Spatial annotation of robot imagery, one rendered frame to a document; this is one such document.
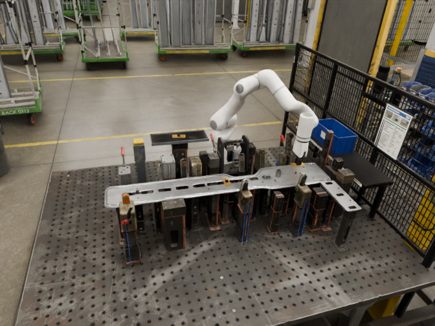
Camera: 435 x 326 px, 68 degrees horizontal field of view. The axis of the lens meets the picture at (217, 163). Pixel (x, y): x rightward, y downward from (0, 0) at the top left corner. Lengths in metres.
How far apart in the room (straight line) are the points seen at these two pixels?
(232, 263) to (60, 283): 0.90
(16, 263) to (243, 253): 1.93
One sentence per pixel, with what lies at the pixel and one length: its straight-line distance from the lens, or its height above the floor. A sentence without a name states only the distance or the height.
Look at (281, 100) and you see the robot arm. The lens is 1.98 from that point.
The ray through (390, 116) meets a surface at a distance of 2.27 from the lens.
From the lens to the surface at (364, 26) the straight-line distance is 4.14.
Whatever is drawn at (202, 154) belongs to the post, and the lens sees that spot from 2.06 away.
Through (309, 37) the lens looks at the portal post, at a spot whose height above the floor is 0.70.
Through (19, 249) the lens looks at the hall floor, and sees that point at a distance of 3.29.
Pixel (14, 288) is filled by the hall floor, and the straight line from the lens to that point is 3.00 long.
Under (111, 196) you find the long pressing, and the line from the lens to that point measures 1.91.
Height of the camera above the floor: 2.13
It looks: 31 degrees down
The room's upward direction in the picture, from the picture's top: 3 degrees clockwise
